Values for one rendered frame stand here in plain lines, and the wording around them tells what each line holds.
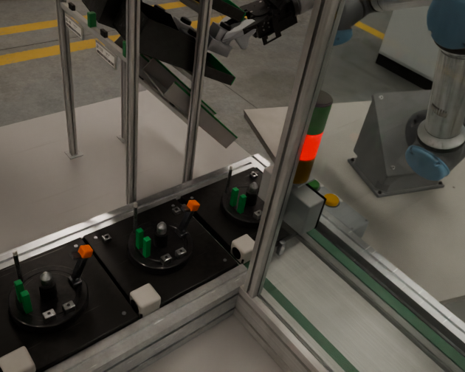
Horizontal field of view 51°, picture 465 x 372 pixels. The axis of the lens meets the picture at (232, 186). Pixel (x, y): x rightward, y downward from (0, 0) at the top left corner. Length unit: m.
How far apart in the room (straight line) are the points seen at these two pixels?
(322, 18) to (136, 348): 0.65
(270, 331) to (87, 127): 0.91
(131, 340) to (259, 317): 0.27
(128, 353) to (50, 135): 0.84
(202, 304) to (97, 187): 0.53
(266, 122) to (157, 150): 0.43
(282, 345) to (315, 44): 0.60
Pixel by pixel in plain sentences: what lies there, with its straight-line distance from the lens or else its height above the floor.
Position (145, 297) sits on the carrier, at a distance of 0.97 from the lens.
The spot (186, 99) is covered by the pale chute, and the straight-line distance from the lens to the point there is 1.19.
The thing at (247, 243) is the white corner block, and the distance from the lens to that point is 1.09.
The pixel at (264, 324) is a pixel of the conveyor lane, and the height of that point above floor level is 0.93.
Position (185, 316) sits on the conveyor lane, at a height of 0.96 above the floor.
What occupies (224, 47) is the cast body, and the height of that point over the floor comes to 1.26.
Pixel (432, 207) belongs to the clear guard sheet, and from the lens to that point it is 0.66.
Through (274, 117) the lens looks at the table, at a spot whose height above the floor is 0.86.
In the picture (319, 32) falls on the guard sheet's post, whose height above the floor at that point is 1.53.
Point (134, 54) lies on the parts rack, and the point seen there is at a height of 1.32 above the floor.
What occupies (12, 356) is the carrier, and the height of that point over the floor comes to 0.99.
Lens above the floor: 1.77
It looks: 40 degrees down
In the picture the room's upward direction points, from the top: 10 degrees clockwise
